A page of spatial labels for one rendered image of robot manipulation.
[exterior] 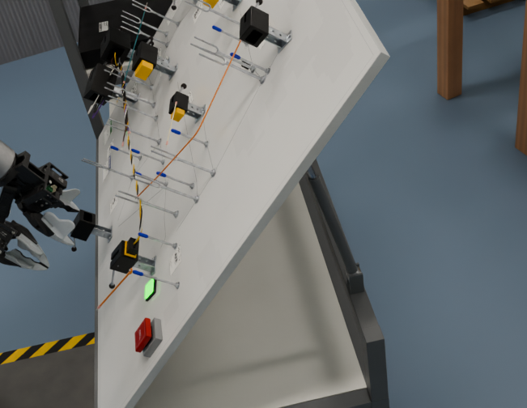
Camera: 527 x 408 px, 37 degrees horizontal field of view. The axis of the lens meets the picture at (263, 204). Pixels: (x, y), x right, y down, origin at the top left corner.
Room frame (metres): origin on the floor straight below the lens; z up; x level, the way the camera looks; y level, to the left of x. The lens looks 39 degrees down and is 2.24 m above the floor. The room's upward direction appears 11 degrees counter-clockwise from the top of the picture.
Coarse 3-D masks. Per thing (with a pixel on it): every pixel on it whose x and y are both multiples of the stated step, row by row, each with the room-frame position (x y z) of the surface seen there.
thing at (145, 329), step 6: (144, 324) 1.07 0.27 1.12; (150, 324) 1.07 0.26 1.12; (138, 330) 1.07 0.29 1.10; (144, 330) 1.05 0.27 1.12; (150, 330) 1.05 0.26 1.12; (138, 336) 1.06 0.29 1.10; (144, 336) 1.04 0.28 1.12; (150, 336) 1.03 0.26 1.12; (138, 342) 1.04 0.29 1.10; (144, 342) 1.03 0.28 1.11; (138, 348) 1.03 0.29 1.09
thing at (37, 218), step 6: (24, 210) 1.19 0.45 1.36; (30, 216) 1.18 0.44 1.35; (36, 216) 1.18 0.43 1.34; (30, 222) 1.18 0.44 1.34; (36, 222) 1.17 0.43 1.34; (42, 222) 1.18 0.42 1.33; (36, 228) 1.17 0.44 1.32; (42, 228) 1.18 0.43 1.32; (48, 228) 1.18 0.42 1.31; (48, 234) 1.18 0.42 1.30
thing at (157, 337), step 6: (156, 318) 1.08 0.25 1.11; (156, 324) 1.07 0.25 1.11; (156, 330) 1.05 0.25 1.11; (156, 336) 1.03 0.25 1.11; (162, 336) 1.04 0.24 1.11; (150, 342) 1.04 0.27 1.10; (156, 342) 1.03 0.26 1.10; (144, 348) 1.04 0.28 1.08; (150, 348) 1.03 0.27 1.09; (144, 354) 1.03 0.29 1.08; (150, 354) 1.03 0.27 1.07
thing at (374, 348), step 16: (320, 176) 1.58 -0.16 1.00; (320, 208) 1.46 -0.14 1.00; (336, 256) 1.28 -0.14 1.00; (352, 256) 1.27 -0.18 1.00; (352, 288) 1.16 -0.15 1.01; (352, 304) 1.13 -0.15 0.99; (368, 304) 1.12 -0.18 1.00; (368, 320) 1.08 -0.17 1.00; (368, 336) 1.03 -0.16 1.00; (368, 352) 1.02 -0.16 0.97; (384, 352) 1.02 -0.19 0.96; (368, 368) 1.02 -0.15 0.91; (384, 368) 1.02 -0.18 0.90; (368, 384) 1.03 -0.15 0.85; (384, 384) 1.02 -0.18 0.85
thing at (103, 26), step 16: (128, 0) 2.60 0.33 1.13; (144, 0) 2.58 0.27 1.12; (160, 0) 2.55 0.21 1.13; (80, 16) 2.54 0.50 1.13; (96, 16) 2.52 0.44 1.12; (112, 16) 2.50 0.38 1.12; (128, 16) 2.47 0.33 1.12; (144, 16) 2.45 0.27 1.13; (80, 32) 2.42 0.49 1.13; (96, 32) 2.39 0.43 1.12; (128, 32) 2.35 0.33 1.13; (144, 32) 2.33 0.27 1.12; (80, 48) 2.31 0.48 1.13; (96, 48) 2.28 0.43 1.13; (96, 64) 2.28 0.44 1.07
